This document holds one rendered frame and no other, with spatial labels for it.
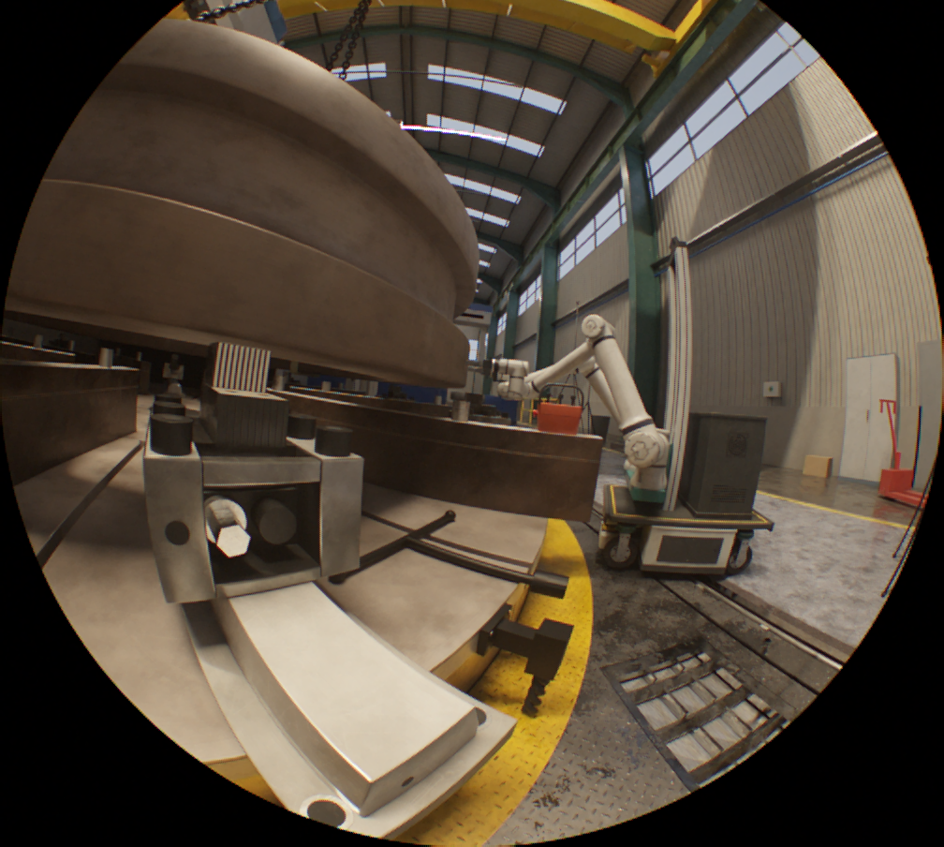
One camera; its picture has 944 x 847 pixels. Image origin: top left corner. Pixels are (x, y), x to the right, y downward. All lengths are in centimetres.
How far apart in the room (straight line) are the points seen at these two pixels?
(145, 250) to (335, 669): 82
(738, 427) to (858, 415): 484
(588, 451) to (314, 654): 124
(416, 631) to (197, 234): 96
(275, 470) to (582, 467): 120
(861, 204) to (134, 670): 852
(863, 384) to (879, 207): 325
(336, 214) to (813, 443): 744
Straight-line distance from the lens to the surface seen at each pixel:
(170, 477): 47
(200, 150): 111
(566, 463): 143
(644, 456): 143
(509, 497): 147
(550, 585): 91
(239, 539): 52
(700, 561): 180
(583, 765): 94
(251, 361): 65
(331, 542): 58
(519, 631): 80
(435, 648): 70
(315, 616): 53
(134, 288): 82
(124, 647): 73
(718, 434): 174
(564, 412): 141
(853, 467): 647
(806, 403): 747
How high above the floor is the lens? 80
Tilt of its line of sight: 4 degrees up
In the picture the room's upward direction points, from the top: 7 degrees clockwise
